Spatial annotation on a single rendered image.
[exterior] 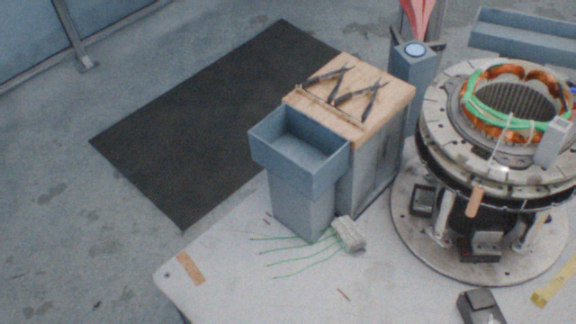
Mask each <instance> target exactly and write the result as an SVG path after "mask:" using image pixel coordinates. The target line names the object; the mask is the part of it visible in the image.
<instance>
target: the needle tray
mask: <svg viewBox="0 0 576 324"><path fill-rule="evenodd" d="M467 48H472V49H476V50H485V51H488V52H494V53H499V58H506V59H520V60H525V61H526V62H529V63H533V64H537V65H540V66H543V67H544V66H545V64H547V65H553V66H557V67H561V68H570V69H574V70H576V23H573V22H563V21H558V20H554V19H547V17H543V16H538V15H532V14H527V13H518V12H512V11H508V10H502V9H498V8H492V7H487V6H482V5H481V6H480V9H479V12H478V13H477V17H475V20H474V22H473V25H472V28H471V32H470V37H469V40H468V44H467Z"/></svg>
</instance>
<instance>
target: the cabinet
mask: <svg viewBox="0 0 576 324"><path fill-rule="evenodd" d="M411 99H412V98H411ZM411 99H410V100H409V101H408V102H407V103H406V104H405V106H404V107H403V108H402V109H400V110H399V111H397V112H396V113H395V114H394V115H393V116H392V117H391V118H390V119H389V121H388V122H387V123H385V124H384V125H383V126H382V127H381V128H380V129H379V130H378V131H377V132H376V133H375V134H374V135H373V136H372V137H370V138H369V139H368V140H367V141H366V142H365V143H364V144H363V145H362V146H361V147H360V148H358V149H357V150H352V149H350V161H349V170H348V171H347V172H346V173H345V174H344V175H342V176H341V177H340V178H339V179H338V180H337V181H336V182H335V216H336V217H337V218H339V217H343V216H345V215H347V216H348V217H349V218H350V219H351V221H353V222H355V221H357V220H358V218H359V217H360V216H361V215H362V214H363V213H364V211H365V210H366V209H367V208H368V207H369V206H370V205H372V204H373V203H374V202H375V201H376V200H377V199H378V198H379V196H380V195H381V194H382V193H383V192H384V191H385V190H387V189H388V188H389V187H390V186H391V185H392V183H393V181H394V179H395V177H396V175H397V174H398V173H399V171H400V168H401V157H403V150H404V145H405V139H406V133H407V128H408V122H409V116H410V105H411Z"/></svg>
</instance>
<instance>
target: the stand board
mask: <svg viewBox="0 0 576 324"><path fill-rule="evenodd" d="M347 61H348V64H347V65H346V68H350V67H352V66H353V65H356V67H353V68H352V69H350V70H349V71H347V72H346V73H345V75H344V82H343V83H342V84H341V87H340V89H338V93H337V96H336V97H335V98H337V97H339V96H341V95H345V94H347V93H349V92H351V93H353V92H356V91H359V89H362V88H365V87H368V86H373V85H374V83H375V82H376V81H377V80H378V79H379V78H380V77H381V78H382V79H381V81H380V82H379V84H383V83H385V82H388V81H390V83H389V84H388V85H385V86H383V87H382V88H379V89H378V94H380V95H379V101H378V102H377V101H374V105H373V110H372V112H370V114H369V115H368V117H367V119H366V120H365V122H364V123H365V124H366V125H367V126H366V130H363V129H361V128H359V127H357V126H356V125H354V124H352V123H350V122H349V121H347V120H346V119H344V118H343V117H341V116H338V115H337V114H335V113H333V112H332V111H330V110H328V109H326V108H325V107H322V106H320V104H318V103H316V102H314V101H312V100H311V99H310V98H307V97H306V96H304V95H302V94H300V93H298V92H296V88H295V89H294V91H292V92H290V93H289V94H288V95H287V96H286V97H285V98H283V99H282V101H283V103H284V102H287V103H288V104H290V105H291V106H292V107H295V108H296V109H298V110H300V111H301V112H303V113H306V114H307V115H309V116H311V117H312V118H314V119H316V120H317V122H320V123H321V124H323V125H326V126H327V127H329V128H331V129H332V130H333V131H335V132H337V133H339V134H341V135H343V137H345V138H346V139H348V140H350V141H351V142H350V148H351V149H352V150H357V149H359V148H360V147H361V146H362V145H363V144H364V143H365V142H366V141H367V140H368V139H369V138H370V137H372V136H373V135H374V134H375V133H376V132H377V131H378V130H379V129H380V128H381V127H382V126H383V125H384V124H385V123H387V122H388V121H389V119H390V118H391V117H392V116H393V115H394V114H395V113H396V112H397V111H399V110H400V109H402V108H403V107H404V106H405V104H406V103H407V102H408V101H409V100H410V99H411V98H413V97H414V94H415V89H416V87H414V86H412V85H409V84H407V83H405V82H403V81H400V80H399V79H397V78H395V77H393V76H390V74H388V73H385V72H383V71H381V70H380V69H378V68H376V67H373V66H370V65H368V64H366V63H364V62H363V61H361V60H359V58H355V57H353V56H351V55H349V54H347V53H345V52H344V51H343V52H342V53H341V54H340V55H337V56H336V57H335V58H333V60H332V61H330V62H329V63H328V64H327V65H326V66H325V67H322V68H321V69H320V70H319V71H317V72H316V73H315V74H313V76H312V77H311V78H313V77H315V76H322V74H326V73H328V72H331V69H334V70H337V69H341V68H342V67H343V66H344V65H345V63H346V62H347ZM311 78H308V79H311ZM308 79H307V80H308ZM336 83H337V80H336V79H334V78H332V77H331V78H330V79H329V80H327V79H323V80H320V81H319V83H317V84H316V85H313V86H311V87H308V88H306V91H308V92H310V93H312V94H314V95H316V96H317V97H319V98H321V99H323V100H325V101H328V97H329V95H330V93H331V92H332V89H333V88H334V86H335V85H336ZM369 102H370V98H369V97H367V96H365V94H363V95H362V96H360V95H358V96H354V97H352V99H351V100H349V101H347V102H345V103H342V104H340V105H339V106H338V107H337V108H338V109H339V110H342V111H344V112H345V113H348V114H350V115H351V116H353V117H355V118H357V119H359V120H360V121H361V118H362V114H363V112H364V111H365V108H366V107H367V105H368V103H369Z"/></svg>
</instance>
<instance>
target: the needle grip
mask: <svg viewBox="0 0 576 324"><path fill-rule="evenodd" d="M477 187H479V186H478V185H476V186H475V187H474V188H473V190H472V195H471V199H470V201H469V203H468V206H467V209H466V213H465V214H466V215H467V216H468V217H474V216H475V213H476V210H477V208H479V205H480V202H481V200H482V195H483V193H484V188H482V189H479V188H477Z"/></svg>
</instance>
